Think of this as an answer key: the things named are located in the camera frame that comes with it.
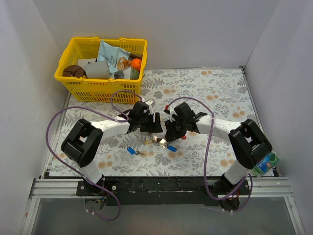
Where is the blue key tag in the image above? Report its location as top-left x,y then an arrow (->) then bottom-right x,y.
167,145 -> 177,152
127,147 -> 140,155

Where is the yellow key tag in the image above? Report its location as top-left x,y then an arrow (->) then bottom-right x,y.
145,139 -> 153,145

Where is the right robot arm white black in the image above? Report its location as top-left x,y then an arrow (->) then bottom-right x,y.
164,102 -> 272,195

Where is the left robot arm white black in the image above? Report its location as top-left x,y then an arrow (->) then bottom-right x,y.
61,101 -> 163,196

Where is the loose blue key tag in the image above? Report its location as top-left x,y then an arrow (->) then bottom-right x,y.
127,147 -> 140,155

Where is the yellow plastic basket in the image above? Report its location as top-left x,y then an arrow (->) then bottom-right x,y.
54,37 -> 147,104

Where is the green item in basket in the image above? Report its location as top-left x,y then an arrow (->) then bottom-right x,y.
130,68 -> 140,80

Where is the orange fruit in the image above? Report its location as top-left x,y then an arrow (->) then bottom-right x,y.
131,58 -> 142,72

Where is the grey paper cup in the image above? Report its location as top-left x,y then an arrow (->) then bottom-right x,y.
85,61 -> 110,79

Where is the light blue snack bag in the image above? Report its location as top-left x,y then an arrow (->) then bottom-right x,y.
97,41 -> 131,74

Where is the brown round pastry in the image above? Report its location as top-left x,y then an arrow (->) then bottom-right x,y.
62,65 -> 86,78

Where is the white paper in basket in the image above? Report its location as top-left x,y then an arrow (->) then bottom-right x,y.
77,58 -> 96,68

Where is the green blue carton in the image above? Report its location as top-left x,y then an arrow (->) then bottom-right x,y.
252,152 -> 280,177

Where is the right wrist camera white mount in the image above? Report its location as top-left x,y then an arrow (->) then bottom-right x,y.
164,104 -> 177,122

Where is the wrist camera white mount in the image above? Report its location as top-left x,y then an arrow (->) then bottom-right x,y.
145,100 -> 156,109
164,104 -> 177,122

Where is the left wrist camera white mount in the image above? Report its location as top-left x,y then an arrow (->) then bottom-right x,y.
145,100 -> 156,109

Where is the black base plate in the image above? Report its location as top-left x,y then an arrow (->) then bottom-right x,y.
76,175 -> 253,207

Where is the aluminium frame rail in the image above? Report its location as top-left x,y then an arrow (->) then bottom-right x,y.
20,177 -> 306,235

